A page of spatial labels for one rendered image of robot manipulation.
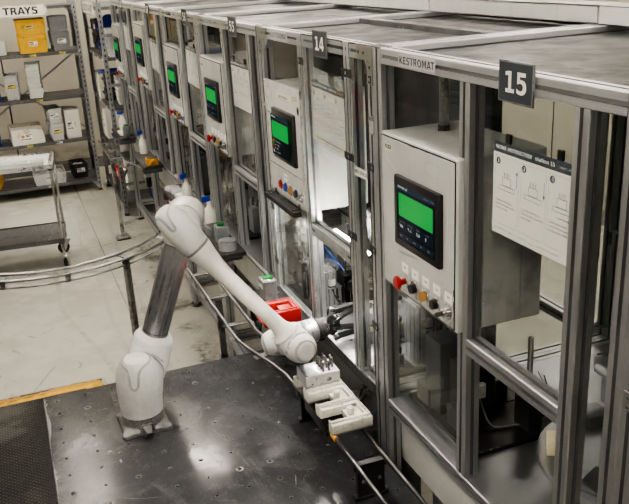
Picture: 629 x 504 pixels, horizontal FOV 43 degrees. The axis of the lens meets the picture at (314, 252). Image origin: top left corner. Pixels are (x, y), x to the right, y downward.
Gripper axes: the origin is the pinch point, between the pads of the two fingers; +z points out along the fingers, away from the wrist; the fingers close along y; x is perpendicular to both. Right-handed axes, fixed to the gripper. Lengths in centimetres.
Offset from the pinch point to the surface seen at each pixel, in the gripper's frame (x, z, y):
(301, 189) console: 24, -10, 46
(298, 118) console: 23, -7, 73
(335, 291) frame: 26.9, -1.5, -0.5
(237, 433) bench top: -8, -58, -27
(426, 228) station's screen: -78, -11, 61
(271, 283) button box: 42.9, -23.3, 3.6
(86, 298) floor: 321, -94, -92
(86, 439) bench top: 13, -109, -22
